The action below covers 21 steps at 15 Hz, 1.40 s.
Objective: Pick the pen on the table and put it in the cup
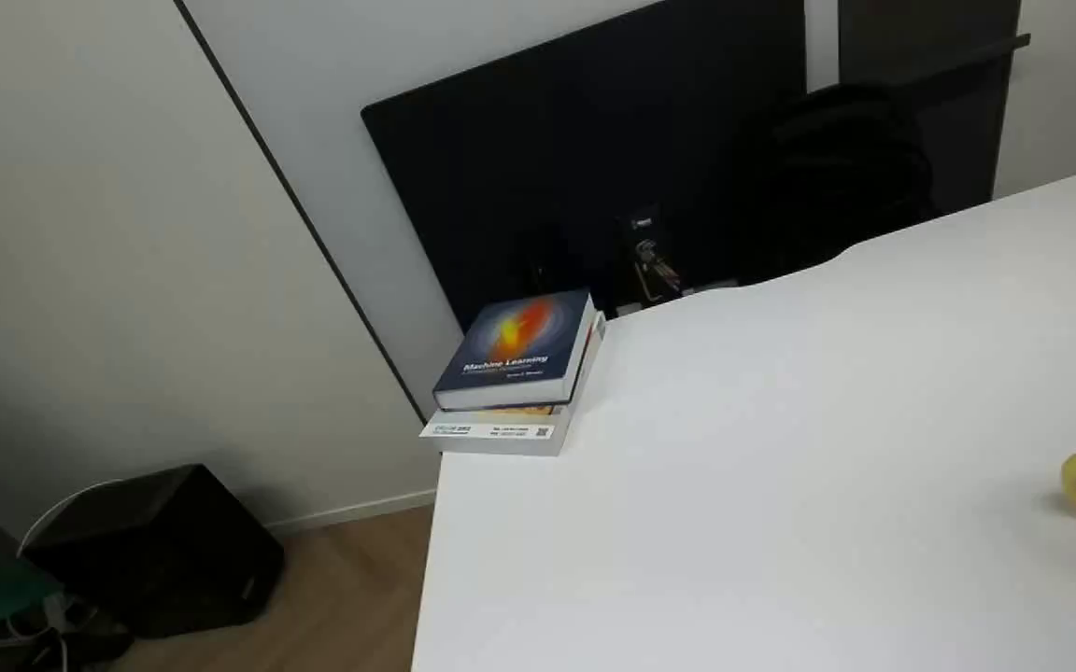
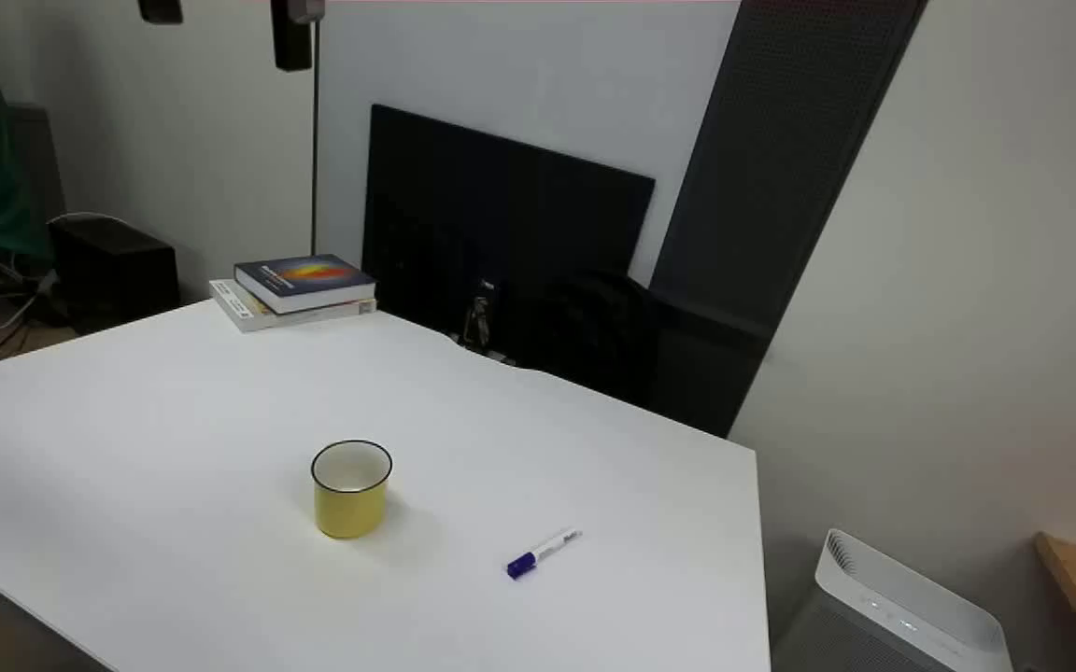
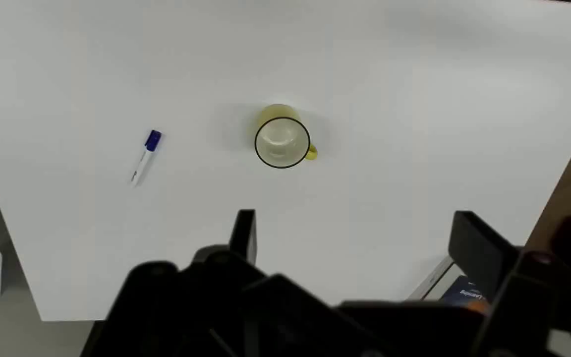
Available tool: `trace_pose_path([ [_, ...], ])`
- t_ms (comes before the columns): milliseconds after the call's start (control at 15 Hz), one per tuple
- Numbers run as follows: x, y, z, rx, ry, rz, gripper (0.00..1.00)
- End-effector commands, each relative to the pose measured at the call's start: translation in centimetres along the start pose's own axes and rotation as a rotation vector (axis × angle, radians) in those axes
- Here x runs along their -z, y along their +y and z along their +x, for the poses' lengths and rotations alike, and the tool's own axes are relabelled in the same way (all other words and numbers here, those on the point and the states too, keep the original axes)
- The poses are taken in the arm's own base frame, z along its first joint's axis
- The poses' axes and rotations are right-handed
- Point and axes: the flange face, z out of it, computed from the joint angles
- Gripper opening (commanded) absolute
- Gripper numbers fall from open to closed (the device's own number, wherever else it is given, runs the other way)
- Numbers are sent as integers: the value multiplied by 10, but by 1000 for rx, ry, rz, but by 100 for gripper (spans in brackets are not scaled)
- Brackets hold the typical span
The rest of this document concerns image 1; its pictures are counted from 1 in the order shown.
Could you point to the dark door panel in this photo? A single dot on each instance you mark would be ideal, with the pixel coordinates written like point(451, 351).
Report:
point(951, 60)

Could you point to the white book underneath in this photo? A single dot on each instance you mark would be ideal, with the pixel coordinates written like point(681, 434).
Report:
point(514, 429)

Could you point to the blue book with orange cover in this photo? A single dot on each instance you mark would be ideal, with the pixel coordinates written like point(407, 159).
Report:
point(521, 351)

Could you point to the metal keys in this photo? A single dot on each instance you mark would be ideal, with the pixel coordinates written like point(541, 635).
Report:
point(654, 273)

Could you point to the black box on floor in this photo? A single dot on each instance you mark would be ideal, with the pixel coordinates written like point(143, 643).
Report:
point(160, 554)

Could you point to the black monitor panel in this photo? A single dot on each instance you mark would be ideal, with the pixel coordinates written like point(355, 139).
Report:
point(528, 172)

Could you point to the black backpack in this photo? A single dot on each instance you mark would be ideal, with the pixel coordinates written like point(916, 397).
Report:
point(847, 167)

